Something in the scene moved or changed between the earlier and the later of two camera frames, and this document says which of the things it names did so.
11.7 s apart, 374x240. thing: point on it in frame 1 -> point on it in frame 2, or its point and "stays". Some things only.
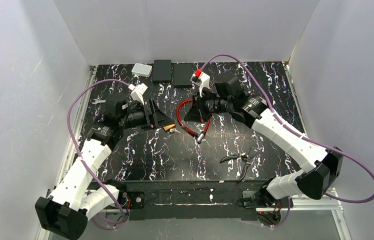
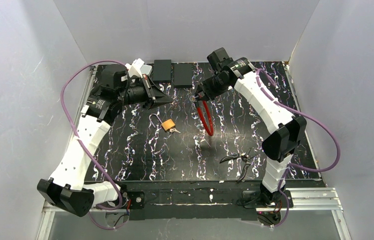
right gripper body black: x=201 y=109 -> x=205 y=92
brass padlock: x=168 y=126 stays
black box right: x=182 y=75 stays
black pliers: x=245 y=157 stays
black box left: x=161 y=70 stays
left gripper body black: x=152 y=115 -> x=149 y=90
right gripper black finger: x=194 y=114 -> x=201 y=94
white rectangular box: x=141 y=70 stays
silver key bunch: x=174 y=129 stays
